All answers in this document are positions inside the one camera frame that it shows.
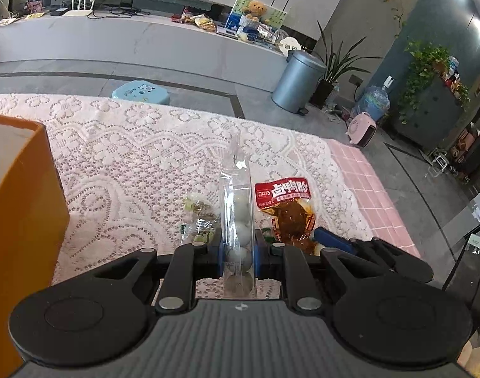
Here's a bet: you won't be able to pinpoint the green snack packet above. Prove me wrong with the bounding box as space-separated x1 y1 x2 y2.
180 193 222 247

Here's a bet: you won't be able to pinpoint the black cables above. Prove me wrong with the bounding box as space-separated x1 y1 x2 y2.
88 5 151 19

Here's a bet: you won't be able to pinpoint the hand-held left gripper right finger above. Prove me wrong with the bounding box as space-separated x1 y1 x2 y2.
253 230 390 312

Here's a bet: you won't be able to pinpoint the pink checked tablecloth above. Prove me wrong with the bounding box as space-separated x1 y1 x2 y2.
326 140 422 259

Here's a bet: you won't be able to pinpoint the pile of snacks on counter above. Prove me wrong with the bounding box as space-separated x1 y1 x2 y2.
171 7 218 33

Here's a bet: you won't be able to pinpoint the red braised meat snack packet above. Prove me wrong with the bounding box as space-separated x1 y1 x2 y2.
254 177 327 257

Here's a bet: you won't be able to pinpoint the blue water jug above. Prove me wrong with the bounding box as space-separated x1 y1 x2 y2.
352 76 391 123

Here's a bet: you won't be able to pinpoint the white marble counter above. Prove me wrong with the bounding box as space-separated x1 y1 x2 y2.
0 7 289 88

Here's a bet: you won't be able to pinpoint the orange cardboard box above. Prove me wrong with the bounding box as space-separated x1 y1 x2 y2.
0 113 71 377

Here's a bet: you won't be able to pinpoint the pink space heater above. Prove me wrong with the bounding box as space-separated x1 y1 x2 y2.
346 112 378 149

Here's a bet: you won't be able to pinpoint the potted plant in black pot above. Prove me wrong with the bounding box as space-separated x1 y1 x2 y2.
310 21 383 110

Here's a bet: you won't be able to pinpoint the small white step stool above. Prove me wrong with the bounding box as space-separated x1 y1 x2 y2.
426 153 450 175

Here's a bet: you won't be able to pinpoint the trailing green plant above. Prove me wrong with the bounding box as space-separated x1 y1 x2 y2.
397 39 471 125

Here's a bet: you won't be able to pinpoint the light blue plastic stool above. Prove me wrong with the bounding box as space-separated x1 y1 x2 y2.
112 80 171 106

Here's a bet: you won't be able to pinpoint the clear packet of white eggs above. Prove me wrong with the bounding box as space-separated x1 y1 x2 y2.
218 134 257 301

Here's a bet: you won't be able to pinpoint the teddy bear box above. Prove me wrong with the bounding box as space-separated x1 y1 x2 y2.
226 0 289 44

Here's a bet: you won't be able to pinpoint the white round plate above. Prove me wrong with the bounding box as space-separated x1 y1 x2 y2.
278 36 302 56

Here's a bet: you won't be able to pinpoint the grey metal trash can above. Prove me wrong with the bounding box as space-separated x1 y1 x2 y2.
271 50 328 117

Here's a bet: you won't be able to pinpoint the white router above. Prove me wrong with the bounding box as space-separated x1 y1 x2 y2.
63 0 99 17

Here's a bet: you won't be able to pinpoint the grey cabinet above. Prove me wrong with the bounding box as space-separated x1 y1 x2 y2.
390 74 466 151

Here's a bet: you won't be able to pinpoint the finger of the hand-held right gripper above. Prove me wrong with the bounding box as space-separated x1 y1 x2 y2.
314 226 434 284

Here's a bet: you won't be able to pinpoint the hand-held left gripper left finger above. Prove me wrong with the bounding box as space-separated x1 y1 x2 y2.
84 238 225 315

